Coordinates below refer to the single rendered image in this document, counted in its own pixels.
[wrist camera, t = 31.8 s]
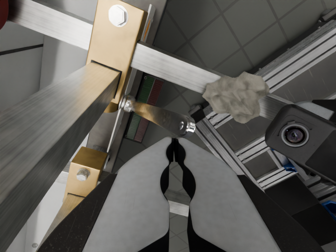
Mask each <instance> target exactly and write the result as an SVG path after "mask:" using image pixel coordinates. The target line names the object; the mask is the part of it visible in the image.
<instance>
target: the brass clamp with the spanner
mask: <svg viewBox="0 0 336 252"><path fill-rule="evenodd" d="M114 5H121V6H123V7H124V8H125V9H126V10H127V13H128V21H127V23H126V24H125V25H124V26H121V27H118V26H115V25H113V24H112V23H111V21H110V20H109V10H110V8H111V7H112V6H114ZM147 17H148V12H147V11H145V10H143V9H140V8H138V7H136V6H133V5H131V4H129V3H127V2H124V1H122V0H97V5H96V10H95V16H94V21H93V26H92V32H91V37H90V42H89V48H88V53H87V58H86V63H85V65H88V64H89V63H91V62H95V63H97V64H100V65H103V66H105V67H108V68H111V69H113V70H116V71H119V72H120V76H119V80H118V84H117V87H116V91H115V95H114V98H113V99H112V100H111V102H110V103H109V105H108V106H107V108H106V109H105V110H104V113H113V112H116V111H117V110H118V109H119V104H120V101H121V98H122V95H123V93H125V92H126V88H127V85H128V81H129V78H130V75H131V71H132V67H130V66H131V62H132V59H133V55H134V52H135V48H136V45H137V42H139V41H140V40H141V37H142V34H143V31H144V27H145V24H146V20H147Z"/></svg>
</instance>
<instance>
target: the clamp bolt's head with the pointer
mask: <svg viewBox="0 0 336 252"><path fill-rule="evenodd" d="M126 98H127V95H125V93H123V95H122V97H121V100H120V103H119V106H118V109H119V110H120V109H122V110H123V108H124V104H125V101H126Z"/></svg>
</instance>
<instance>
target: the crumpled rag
mask: <svg viewBox="0 0 336 252"><path fill-rule="evenodd" d="M269 91H270V89H269V86H268V85H267V83H265V81H264V79H263V78H262V76H258V75H254V74H250V73H247V72H245V71H244V72H243V73H241V75H239V77H235V78H234V77H233V78H231V77H229V76H228V77H227V76H224V77H221V78H220V79H219V80H217V81H216V82H211V83H207V85H206V91H205V93H204V94H203V95H202V97H203V98H205V100H206V101H208V103H209V104H210V106H211V107H212V108H213V109H212V110H213V111H214V112H215V113H217V114H225V113H227V114H230V115H231V116H232V117H233V118H234V120H235V121H236V122H239V123H243V124H244V123H247V122H248V121H250V120H251V119H253V118H255V117H258V116H259V114H260V112H261V109H260V104H259V99H260V98H263V97H265V96H266V95H267V94H268V93H269Z"/></svg>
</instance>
